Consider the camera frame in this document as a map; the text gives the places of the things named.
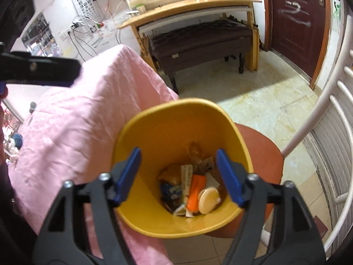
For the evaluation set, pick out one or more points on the white chair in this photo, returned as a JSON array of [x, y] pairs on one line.
[[311, 121]]

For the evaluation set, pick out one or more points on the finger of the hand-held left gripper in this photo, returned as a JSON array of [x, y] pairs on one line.
[[41, 69]]

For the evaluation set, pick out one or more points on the clear plastic wrapper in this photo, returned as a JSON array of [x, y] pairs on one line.
[[198, 154]]

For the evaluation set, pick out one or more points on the dark brown bench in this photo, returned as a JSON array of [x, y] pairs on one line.
[[201, 41]]

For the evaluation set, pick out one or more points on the brown wrapper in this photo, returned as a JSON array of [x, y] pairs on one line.
[[171, 174]]

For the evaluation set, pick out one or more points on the orange carton with flap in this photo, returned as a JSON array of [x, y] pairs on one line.
[[196, 193]]

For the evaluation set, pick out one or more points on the white radiator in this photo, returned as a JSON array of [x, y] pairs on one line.
[[333, 149]]

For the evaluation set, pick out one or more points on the white power strip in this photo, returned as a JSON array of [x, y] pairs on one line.
[[88, 26]]

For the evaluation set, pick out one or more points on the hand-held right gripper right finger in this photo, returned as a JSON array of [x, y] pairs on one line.
[[229, 174]]

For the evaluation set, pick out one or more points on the pink sheet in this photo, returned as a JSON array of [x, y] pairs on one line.
[[82, 110]]

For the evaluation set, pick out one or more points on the yellow plastic bin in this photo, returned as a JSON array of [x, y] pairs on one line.
[[171, 124]]

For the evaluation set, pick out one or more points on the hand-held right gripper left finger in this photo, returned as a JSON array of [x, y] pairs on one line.
[[129, 171]]

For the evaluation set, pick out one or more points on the wall poster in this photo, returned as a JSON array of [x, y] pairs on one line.
[[41, 36]]

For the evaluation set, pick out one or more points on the black and white wall chart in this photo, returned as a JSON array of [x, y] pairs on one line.
[[82, 1]]

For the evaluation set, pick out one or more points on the grey microphone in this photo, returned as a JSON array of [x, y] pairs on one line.
[[32, 107]]

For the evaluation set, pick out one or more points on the wooden desk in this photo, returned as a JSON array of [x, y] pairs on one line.
[[193, 7]]

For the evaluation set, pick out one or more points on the round beige brush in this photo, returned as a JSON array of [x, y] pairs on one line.
[[209, 200]]

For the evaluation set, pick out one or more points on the narrow white carton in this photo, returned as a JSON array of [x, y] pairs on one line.
[[186, 179]]

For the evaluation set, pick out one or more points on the blue packet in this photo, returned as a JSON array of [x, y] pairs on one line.
[[171, 192]]

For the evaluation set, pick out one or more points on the red round stool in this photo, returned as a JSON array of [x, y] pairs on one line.
[[262, 157]]

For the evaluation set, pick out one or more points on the brown door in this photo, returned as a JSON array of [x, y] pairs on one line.
[[297, 24]]

